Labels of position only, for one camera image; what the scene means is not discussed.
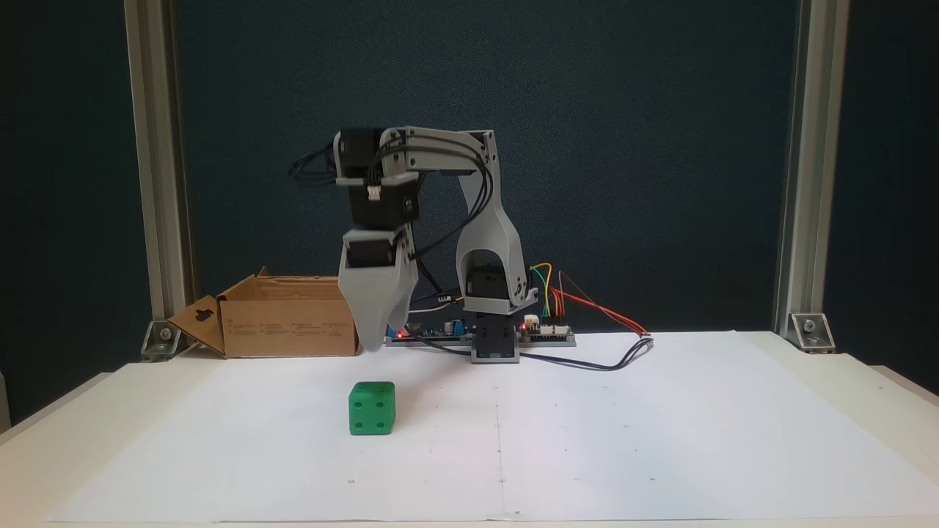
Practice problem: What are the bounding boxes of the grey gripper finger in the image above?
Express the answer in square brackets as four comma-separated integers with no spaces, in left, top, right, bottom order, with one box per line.
[392,265,420,340]
[338,265,409,353]

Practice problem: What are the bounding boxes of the yellow jumper wire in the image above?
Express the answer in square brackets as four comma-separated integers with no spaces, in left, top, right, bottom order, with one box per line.
[531,263,553,320]

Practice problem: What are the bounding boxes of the open cardboard box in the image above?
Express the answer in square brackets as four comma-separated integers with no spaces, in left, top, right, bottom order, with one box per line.
[167,268,362,360]

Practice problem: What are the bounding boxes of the circuit board with coloured wires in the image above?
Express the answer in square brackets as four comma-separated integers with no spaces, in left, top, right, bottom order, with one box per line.
[519,314,577,348]

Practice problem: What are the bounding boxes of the metal corner bracket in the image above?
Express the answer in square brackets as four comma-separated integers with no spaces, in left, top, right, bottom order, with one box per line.
[140,318,183,362]
[788,312,836,352]

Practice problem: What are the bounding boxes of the aluminium frame post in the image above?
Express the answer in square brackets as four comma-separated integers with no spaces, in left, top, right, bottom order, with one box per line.
[773,0,852,332]
[123,0,196,323]

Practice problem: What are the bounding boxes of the blue circuit board red LED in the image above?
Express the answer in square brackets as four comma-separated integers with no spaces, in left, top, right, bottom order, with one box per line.
[384,318,475,348]

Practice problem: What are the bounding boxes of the black cable with white connector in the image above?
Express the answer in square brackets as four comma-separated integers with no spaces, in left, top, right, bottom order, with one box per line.
[411,323,655,372]

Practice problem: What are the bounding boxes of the black arm motor cables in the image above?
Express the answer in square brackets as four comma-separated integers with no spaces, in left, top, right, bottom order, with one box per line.
[289,128,494,309]

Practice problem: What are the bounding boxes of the large white paper sheet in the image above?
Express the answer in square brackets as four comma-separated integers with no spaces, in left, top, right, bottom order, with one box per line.
[48,330,939,523]

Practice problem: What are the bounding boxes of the orange red wire pair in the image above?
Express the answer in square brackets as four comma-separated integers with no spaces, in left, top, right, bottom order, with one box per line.
[549,270,651,338]

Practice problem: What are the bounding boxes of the green dice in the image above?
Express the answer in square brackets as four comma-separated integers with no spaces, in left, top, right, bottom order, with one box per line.
[348,381,397,436]

